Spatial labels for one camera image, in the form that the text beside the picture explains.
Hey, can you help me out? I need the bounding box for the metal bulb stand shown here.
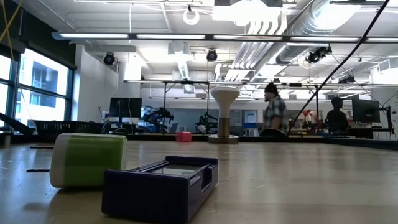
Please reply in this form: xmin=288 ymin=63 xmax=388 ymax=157
xmin=208 ymin=116 xmax=239 ymax=144

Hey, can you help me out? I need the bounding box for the long black arm cable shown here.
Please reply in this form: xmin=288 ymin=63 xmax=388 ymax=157
xmin=285 ymin=0 xmax=391 ymax=137

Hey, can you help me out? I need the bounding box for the black chair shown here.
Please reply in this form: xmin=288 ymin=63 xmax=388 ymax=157
xmin=259 ymin=128 xmax=287 ymax=138

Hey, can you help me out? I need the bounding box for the white ring lamp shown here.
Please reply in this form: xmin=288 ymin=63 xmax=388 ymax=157
xmin=182 ymin=6 xmax=200 ymax=26

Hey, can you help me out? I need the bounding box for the black slotted basket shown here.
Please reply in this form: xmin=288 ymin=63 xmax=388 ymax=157
xmin=33 ymin=120 xmax=105 ymax=142

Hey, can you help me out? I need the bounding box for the silver ventilation duct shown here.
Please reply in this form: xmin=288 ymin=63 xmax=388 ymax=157
xmin=276 ymin=0 xmax=364 ymax=65

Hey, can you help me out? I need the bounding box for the large window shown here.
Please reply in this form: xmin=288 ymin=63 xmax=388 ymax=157
xmin=0 ymin=46 xmax=75 ymax=128

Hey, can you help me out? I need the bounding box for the green white wall charger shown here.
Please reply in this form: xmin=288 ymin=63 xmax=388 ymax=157
xmin=50 ymin=133 xmax=129 ymax=189

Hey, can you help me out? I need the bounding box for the black computer monitor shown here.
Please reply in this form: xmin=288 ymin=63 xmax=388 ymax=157
xmin=109 ymin=97 xmax=142 ymax=118
xmin=352 ymin=98 xmax=381 ymax=123

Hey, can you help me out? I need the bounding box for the yellow cable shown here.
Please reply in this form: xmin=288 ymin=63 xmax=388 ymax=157
xmin=0 ymin=0 xmax=24 ymax=60

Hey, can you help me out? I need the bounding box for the purple blue card case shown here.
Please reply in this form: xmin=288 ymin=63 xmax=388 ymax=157
xmin=101 ymin=155 xmax=219 ymax=224

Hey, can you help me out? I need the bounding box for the pink red wall charger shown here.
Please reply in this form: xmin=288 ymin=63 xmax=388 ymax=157
xmin=175 ymin=131 xmax=193 ymax=143

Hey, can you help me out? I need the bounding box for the person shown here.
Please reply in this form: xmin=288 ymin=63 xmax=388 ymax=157
xmin=263 ymin=82 xmax=289 ymax=135
xmin=325 ymin=96 xmax=349 ymax=132

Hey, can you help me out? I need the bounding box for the overhead LED light bar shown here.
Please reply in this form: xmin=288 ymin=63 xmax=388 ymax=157
xmin=51 ymin=30 xmax=398 ymax=44

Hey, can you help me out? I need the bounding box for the black background rig frame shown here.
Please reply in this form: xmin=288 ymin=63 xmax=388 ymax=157
xmin=273 ymin=82 xmax=320 ymax=131
xmin=162 ymin=80 xmax=211 ymax=134

